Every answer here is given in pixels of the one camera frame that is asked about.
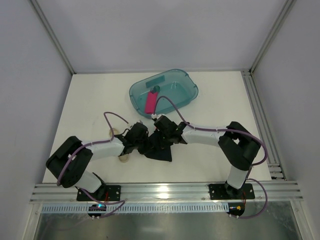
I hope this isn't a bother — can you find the black paper napkin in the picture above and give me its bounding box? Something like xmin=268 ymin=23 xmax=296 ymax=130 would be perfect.
xmin=144 ymin=131 xmax=173 ymax=162

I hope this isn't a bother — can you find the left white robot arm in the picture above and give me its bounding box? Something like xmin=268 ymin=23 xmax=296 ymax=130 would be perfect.
xmin=46 ymin=122 xmax=149 ymax=194

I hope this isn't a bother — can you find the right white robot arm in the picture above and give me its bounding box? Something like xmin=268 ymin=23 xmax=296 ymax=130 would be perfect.
xmin=150 ymin=114 xmax=262 ymax=199

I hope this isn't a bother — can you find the pink rolled napkin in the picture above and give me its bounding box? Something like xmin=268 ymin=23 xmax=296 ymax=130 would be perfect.
xmin=144 ymin=91 xmax=159 ymax=114

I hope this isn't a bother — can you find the green utensil in pink roll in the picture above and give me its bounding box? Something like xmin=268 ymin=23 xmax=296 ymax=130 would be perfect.
xmin=151 ymin=85 xmax=161 ymax=94

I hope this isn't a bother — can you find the teal plastic bin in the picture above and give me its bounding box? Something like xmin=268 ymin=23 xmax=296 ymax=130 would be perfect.
xmin=129 ymin=69 xmax=199 ymax=119

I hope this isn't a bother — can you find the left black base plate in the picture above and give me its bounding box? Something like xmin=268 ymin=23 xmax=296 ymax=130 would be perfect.
xmin=76 ymin=184 xmax=121 ymax=202

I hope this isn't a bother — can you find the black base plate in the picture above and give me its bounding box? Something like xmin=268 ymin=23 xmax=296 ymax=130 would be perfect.
xmin=76 ymin=184 xmax=121 ymax=202
xmin=208 ymin=182 xmax=255 ymax=200

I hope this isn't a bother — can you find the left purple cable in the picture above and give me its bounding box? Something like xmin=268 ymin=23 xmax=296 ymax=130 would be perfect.
xmin=56 ymin=111 xmax=130 ymax=218

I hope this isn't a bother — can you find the purple cable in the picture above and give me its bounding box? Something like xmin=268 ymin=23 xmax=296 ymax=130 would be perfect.
xmin=151 ymin=95 xmax=270 ymax=220
xmin=56 ymin=111 xmax=130 ymax=218

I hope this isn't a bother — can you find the slotted cable duct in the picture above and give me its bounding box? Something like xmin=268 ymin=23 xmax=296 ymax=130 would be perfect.
xmin=41 ymin=202 xmax=229 ymax=214

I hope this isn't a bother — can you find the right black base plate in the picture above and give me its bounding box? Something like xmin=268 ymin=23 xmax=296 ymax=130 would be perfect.
xmin=208 ymin=182 xmax=255 ymax=200

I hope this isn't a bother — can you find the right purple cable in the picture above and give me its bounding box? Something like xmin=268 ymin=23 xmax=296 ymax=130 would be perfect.
xmin=151 ymin=95 xmax=270 ymax=220

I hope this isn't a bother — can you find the aluminium front rail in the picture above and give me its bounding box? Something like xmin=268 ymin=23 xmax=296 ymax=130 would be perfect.
xmin=29 ymin=180 xmax=304 ymax=204

